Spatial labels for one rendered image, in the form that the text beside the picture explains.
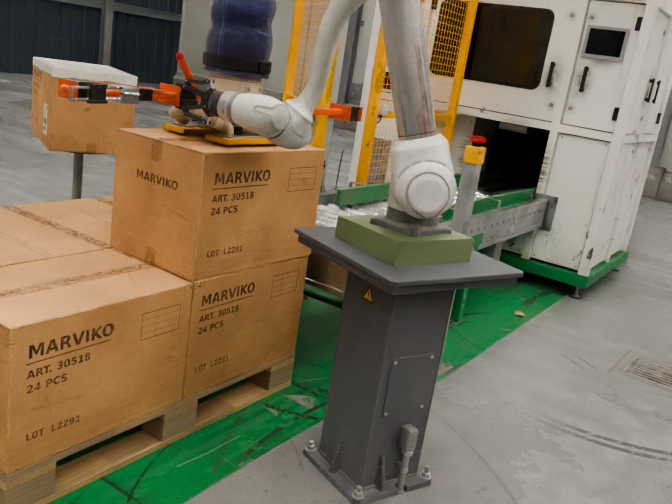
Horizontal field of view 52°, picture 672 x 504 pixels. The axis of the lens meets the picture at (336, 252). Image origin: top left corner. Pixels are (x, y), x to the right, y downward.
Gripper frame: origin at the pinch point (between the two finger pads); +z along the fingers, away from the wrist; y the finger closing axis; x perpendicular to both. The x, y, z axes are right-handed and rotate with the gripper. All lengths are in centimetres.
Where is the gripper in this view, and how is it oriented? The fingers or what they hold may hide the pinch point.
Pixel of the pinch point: (176, 95)
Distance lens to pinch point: 223.1
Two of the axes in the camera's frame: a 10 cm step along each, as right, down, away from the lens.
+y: -1.5, 9.5, 2.7
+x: 5.5, -1.5, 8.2
